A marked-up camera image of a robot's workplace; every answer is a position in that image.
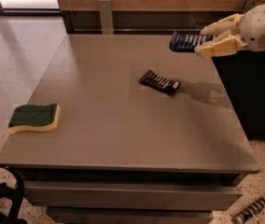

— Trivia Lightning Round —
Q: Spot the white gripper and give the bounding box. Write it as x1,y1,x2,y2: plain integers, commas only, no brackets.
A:
194,4,265,58

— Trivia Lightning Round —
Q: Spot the grey metal bracket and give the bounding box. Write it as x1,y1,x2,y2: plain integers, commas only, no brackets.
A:
98,0,114,35
242,0,260,13

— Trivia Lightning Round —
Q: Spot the black chair frame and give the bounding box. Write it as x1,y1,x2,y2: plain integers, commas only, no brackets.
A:
0,166,28,224

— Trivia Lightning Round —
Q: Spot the green yellow sponge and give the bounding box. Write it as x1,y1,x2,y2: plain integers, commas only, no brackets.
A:
8,104,61,134

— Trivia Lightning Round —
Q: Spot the blue rxbar blueberry bar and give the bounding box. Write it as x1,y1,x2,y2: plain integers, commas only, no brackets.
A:
169,31,214,52

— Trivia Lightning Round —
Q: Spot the striped tube on floor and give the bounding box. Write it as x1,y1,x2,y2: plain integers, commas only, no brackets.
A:
232,194,265,224

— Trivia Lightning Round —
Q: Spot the left grey metal bracket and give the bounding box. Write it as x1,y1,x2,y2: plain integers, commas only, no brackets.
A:
98,0,114,35

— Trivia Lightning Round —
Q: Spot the grey drawer cabinet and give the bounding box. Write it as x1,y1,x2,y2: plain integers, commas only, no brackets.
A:
0,35,259,224

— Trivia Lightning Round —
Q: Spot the right grey metal bracket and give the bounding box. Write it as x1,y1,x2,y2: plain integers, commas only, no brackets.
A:
242,0,260,13

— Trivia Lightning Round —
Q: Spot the black rxbar bar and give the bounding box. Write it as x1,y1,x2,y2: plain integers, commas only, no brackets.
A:
139,69,181,95

